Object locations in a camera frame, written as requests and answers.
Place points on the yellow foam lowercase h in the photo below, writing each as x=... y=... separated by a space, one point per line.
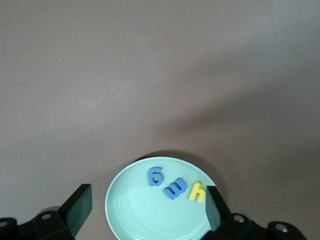
x=193 y=193

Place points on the blue foam lowercase g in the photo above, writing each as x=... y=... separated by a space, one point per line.
x=150 y=177

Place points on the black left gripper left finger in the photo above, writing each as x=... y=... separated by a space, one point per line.
x=72 y=212

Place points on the green plate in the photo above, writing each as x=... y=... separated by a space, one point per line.
x=150 y=220

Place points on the blue foam lowercase m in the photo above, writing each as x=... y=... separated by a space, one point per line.
x=172 y=193

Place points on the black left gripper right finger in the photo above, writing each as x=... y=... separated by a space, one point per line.
x=225 y=225

